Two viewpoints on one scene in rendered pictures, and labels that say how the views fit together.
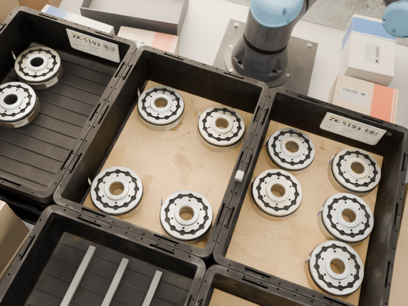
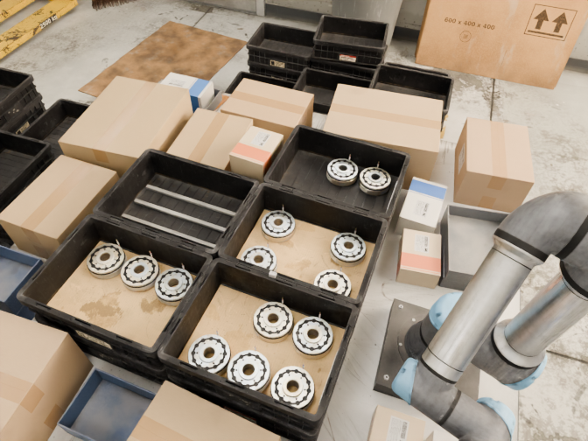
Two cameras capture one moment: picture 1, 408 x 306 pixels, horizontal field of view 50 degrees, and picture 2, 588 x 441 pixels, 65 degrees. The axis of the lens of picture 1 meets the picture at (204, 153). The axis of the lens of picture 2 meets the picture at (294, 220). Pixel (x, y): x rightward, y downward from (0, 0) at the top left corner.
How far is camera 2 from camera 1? 0.91 m
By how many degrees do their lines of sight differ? 51
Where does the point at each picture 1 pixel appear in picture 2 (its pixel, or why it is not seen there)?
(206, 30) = not seen: hidden behind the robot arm
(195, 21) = not seen: hidden behind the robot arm
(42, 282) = (227, 198)
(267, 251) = (231, 315)
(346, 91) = (402, 425)
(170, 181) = (288, 257)
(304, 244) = (233, 341)
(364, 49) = not seen: outside the picture
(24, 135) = (322, 181)
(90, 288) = (220, 219)
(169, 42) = (431, 269)
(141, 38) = (430, 248)
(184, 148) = (315, 266)
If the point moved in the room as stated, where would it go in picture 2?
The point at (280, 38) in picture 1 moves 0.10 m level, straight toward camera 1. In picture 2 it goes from (428, 332) to (388, 319)
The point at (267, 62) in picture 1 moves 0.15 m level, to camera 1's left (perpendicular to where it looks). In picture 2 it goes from (416, 339) to (415, 290)
